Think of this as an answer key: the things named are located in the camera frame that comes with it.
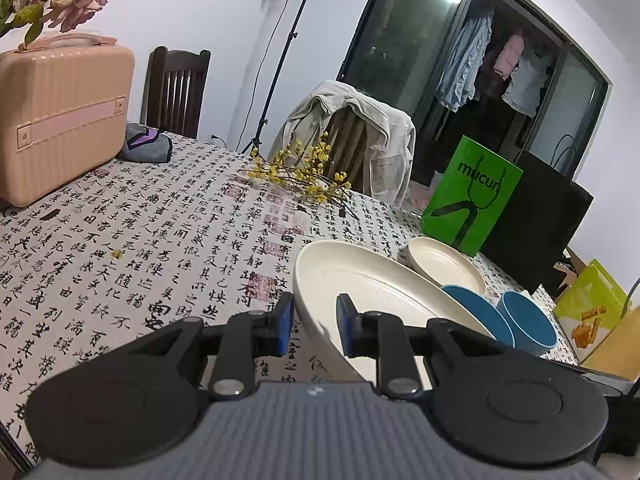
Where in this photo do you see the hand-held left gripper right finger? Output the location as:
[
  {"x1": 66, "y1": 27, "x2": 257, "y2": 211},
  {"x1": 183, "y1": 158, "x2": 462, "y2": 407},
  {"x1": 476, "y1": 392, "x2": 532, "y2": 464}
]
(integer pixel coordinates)
[{"x1": 336, "y1": 292, "x2": 506, "y2": 401}]

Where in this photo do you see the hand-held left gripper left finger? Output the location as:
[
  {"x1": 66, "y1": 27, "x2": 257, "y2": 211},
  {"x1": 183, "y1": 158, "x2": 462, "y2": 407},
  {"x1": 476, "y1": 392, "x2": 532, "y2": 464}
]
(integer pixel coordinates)
[{"x1": 127, "y1": 291, "x2": 296, "y2": 401}]

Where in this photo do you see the large cream plate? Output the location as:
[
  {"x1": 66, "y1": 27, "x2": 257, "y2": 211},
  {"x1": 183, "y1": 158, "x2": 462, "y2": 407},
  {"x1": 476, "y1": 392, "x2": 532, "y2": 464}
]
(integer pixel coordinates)
[{"x1": 292, "y1": 240, "x2": 503, "y2": 386}]

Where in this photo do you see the small cream plate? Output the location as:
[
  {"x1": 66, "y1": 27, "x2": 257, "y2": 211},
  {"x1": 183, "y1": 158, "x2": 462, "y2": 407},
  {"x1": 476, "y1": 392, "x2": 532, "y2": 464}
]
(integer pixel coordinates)
[{"x1": 398, "y1": 236, "x2": 487, "y2": 297}]

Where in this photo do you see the medium blue bowl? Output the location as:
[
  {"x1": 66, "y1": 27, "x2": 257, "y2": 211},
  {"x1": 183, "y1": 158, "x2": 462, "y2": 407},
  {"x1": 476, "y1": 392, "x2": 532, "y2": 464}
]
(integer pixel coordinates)
[{"x1": 441, "y1": 285, "x2": 514, "y2": 346}]

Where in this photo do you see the small blue bowl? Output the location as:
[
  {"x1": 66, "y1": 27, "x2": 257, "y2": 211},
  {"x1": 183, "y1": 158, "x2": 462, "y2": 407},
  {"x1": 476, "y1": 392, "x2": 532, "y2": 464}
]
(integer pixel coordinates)
[{"x1": 496, "y1": 291, "x2": 557, "y2": 357}]

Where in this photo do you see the yellow thermos jug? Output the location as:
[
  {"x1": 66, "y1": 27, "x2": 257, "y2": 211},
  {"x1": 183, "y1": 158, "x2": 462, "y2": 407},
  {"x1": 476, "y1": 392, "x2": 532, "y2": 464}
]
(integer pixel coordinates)
[{"x1": 580, "y1": 280, "x2": 640, "y2": 381}]

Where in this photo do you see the green snack box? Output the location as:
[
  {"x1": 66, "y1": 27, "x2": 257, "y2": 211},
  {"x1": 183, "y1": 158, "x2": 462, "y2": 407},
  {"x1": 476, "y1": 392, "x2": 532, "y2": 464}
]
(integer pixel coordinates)
[{"x1": 552, "y1": 259, "x2": 633, "y2": 351}]

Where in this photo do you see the yellow blossom branch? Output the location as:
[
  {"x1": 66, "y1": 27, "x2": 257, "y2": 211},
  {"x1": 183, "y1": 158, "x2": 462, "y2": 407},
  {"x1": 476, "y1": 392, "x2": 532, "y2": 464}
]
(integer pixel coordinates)
[{"x1": 247, "y1": 131, "x2": 361, "y2": 221}]

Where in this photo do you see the calligraphy printed tablecloth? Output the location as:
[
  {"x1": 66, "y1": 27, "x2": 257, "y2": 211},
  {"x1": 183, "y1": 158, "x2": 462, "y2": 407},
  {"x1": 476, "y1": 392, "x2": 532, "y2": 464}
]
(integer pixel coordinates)
[{"x1": 0, "y1": 130, "x2": 586, "y2": 471}]

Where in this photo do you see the brown cardboard box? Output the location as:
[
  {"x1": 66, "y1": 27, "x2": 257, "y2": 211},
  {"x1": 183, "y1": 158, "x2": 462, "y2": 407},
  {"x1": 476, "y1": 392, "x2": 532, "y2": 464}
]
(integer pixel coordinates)
[{"x1": 552, "y1": 247, "x2": 588, "y2": 296}]

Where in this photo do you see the green paper bag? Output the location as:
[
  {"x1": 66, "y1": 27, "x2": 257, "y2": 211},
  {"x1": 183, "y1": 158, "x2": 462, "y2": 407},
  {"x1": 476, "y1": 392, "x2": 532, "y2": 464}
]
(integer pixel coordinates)
[{"x1": 421, "y1": 135, "x2": 524, "y2": 257}]

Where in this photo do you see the wooden chair under jacket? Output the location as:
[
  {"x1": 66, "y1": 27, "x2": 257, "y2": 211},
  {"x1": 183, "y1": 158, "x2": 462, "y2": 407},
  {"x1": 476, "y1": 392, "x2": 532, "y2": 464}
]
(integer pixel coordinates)
[{"x1": 327, "y1": 107, "x2": 371, "y2": 181}]

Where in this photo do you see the beige jacket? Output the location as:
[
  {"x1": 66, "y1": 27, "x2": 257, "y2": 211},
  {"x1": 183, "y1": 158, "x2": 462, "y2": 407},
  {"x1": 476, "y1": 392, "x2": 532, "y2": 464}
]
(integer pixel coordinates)
[{"x1": 267, "y1": 80, "x2": 417, "y2": 208}]

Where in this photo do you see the black paper bag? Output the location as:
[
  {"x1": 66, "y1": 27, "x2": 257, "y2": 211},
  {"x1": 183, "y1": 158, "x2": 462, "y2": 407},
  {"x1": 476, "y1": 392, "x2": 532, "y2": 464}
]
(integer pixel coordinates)
[{"x1": 480, "y1": 134, "x2": 595, "y2": 297}]

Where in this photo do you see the grey purple pouch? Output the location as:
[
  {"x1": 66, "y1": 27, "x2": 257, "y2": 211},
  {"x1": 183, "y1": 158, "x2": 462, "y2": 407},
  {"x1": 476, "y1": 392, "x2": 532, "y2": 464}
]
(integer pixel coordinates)
[{"x1": 119, "y1": 122, "x2": 173, "y2": 163}]

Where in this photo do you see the dark wooden chair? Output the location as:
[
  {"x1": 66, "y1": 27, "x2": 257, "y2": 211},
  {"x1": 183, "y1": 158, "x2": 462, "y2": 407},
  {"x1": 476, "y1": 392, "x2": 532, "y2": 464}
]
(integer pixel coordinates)
[{"x1": 140, "y1": 46, "x2": 212, "y2": 140}]

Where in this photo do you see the studio light on stand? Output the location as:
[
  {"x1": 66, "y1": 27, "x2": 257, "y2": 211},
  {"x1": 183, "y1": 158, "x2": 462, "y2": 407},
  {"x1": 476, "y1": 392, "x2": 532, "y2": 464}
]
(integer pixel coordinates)
[{"x1": 240, "y1": 0, "x2": 336, "y2": 156}]

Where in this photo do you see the dark sliding glass door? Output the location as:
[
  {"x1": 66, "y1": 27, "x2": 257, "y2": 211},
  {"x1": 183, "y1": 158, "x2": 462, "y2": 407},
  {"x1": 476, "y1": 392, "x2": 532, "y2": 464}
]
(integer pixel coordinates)
[{"x1": 336, "y1": 0, "x2": 613, "y2": 201}]

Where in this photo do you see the light blue hanging shirt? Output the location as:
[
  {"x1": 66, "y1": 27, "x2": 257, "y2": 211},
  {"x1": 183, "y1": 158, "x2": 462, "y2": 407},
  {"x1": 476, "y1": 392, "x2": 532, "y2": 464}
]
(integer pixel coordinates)
[{"x1": 436, "y1": 7, "x2": 495, "y2": 113}]

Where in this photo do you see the white hanging garment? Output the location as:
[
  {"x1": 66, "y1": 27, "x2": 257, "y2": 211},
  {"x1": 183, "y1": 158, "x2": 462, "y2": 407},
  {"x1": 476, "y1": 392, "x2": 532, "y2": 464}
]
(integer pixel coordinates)
[{"x1": 501, "y1": 52, "x2": 551, "y2": 117}]

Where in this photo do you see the pink hard-shell suitcase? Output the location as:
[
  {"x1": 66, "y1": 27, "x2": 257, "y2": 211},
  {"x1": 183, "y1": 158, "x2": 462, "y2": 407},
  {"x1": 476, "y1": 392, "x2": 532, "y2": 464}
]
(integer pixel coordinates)
[{"x1": 0, "y1": 32, "x2": 136, "y2": 208}]

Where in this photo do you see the pink hanging garment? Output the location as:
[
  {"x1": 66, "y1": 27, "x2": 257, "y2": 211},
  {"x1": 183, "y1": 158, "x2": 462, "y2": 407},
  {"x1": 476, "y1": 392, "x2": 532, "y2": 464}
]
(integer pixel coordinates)
[{"x1": 492, "y1": 30, "x2": 526, "y2": 81}]

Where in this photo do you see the black light cable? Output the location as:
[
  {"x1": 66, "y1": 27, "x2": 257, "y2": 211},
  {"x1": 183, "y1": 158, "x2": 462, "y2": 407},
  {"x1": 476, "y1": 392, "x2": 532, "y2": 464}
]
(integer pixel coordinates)
[{"x1": 211, "y1": 5, "x2": 283, "y2": 150}]

